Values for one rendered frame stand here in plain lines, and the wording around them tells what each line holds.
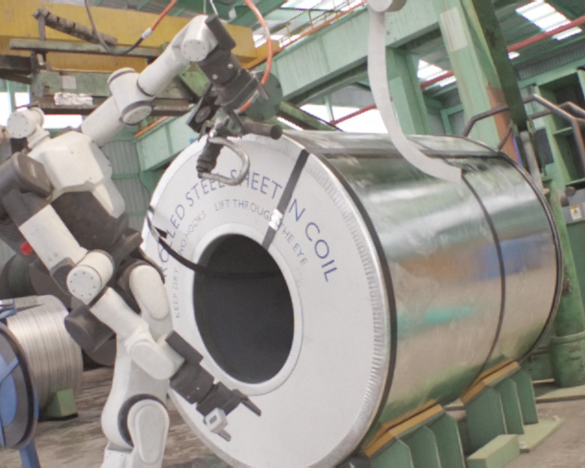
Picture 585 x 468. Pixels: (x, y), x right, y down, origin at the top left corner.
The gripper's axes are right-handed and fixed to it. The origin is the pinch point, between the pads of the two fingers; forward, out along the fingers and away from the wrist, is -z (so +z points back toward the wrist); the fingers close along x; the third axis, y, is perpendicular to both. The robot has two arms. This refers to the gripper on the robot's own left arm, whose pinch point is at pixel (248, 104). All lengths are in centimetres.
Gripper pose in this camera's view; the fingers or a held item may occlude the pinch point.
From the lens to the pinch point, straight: 175.9
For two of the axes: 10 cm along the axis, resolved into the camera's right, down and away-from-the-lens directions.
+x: 5.9, -7.6, 2.7
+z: -4.8, -6.0, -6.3
